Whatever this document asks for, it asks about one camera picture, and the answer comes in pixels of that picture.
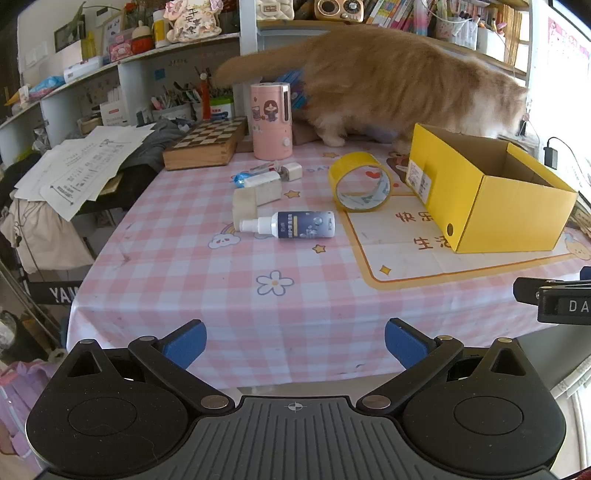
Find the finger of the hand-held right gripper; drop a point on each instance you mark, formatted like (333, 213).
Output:
(528, 290)

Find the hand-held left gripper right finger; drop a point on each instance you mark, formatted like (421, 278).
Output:
(406, 345)

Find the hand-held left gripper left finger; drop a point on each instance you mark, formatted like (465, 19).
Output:
(184, 345)

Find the yellow cardboard box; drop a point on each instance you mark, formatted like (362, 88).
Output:
(508, 217)

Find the white triangular block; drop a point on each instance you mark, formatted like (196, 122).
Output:
(242, 211)

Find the white spray bottle dark label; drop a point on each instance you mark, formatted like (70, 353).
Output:
(304, 225)

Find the yellow tape roll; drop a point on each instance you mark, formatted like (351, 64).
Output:
(355, 159)

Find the pink checked tablecloth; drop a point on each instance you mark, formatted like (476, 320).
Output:
(184, 277)

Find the black power adapter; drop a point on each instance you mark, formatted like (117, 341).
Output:
(550, 157)

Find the black bag white lettering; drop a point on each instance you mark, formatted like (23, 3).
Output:
(53, 291)

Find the beige cloth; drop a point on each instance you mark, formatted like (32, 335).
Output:
(41, 235)

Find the wooden chess board box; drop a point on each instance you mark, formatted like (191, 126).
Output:
(203, 145)

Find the stack of printed paper sheets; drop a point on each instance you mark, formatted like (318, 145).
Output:
(83, 170)

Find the dark grey cloth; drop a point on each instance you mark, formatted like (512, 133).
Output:
(157, 138)

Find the white pen holder with pens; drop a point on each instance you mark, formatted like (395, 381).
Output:
(173, 108)

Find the pink cylindrical humidifier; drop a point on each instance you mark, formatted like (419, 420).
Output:
(271, 124)

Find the green lidded box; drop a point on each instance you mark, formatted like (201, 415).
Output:
(221, 110)

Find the white box red label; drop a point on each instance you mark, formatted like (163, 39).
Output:
(114, 113)

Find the red tassel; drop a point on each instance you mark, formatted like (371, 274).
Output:
(203, 94)

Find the orange cat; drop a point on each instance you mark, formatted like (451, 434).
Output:
(392, 78)

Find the cup of coloured pens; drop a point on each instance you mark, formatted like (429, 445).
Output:
(455, 30)

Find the white shelf unit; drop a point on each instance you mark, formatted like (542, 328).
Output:
(134, 76)

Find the blue tissue pack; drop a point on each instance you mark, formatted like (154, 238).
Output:
(46, 86)

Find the pink printed box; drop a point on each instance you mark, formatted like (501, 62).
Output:
(121, 48)

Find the row of thin shelf books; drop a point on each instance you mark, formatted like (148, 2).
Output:
(397, 14)

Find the pink decorative sign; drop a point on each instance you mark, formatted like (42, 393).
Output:
(191, 22)

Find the gold retro speaker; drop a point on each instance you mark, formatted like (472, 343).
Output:
(338, 10)

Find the white quilted bag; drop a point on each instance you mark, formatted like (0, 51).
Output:
(274, 9)

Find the wall poster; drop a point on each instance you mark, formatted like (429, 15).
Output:
(570, 46)

